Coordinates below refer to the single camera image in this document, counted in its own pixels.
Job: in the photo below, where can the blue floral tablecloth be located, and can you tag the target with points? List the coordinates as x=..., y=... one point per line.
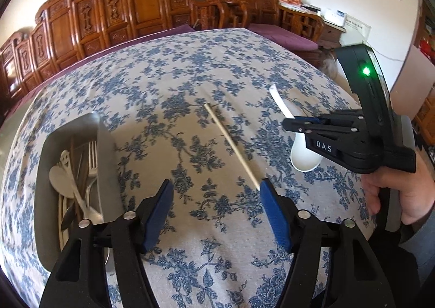
x=204, y=67

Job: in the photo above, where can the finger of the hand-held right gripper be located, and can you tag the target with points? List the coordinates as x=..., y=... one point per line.
x=314, y=120
x=333, y=131

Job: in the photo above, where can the person's right forearm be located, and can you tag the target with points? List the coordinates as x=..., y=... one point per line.
x=421, y=236

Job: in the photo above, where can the person's right hand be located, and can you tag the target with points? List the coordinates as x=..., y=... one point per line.
x=419, y=192

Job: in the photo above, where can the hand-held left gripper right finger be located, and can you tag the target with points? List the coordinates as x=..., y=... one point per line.
x=275, y=216

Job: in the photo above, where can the silver metal fork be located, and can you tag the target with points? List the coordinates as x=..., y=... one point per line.
x=92, y=155

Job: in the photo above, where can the purple seat cushion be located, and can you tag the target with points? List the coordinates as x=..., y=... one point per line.
x=285, y=38

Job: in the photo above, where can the metal tray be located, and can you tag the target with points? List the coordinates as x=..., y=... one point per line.
x=108, y=175

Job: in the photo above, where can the white box with blue print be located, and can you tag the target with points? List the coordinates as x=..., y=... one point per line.
x=334, y=16

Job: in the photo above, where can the brown wooden chopstick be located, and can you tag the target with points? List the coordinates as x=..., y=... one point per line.
x=80, y=185

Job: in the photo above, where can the carved wooden bench dark panel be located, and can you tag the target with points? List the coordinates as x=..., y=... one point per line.
x=17, y=63

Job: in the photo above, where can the white plastic spoon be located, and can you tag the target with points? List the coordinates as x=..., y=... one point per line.
x=304, y=160

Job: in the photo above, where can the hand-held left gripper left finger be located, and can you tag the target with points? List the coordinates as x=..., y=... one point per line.
x=159, y=213

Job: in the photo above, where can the white spoon with face holes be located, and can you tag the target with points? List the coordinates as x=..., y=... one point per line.
x=64, y=157

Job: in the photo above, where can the carved wooden sofa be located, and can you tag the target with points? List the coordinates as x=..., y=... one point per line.
x=302, y=24

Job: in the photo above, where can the wooden side cabinet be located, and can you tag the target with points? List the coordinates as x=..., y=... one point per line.
x=331, y=34

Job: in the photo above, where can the beige board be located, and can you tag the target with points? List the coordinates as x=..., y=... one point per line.
x=413, y=77

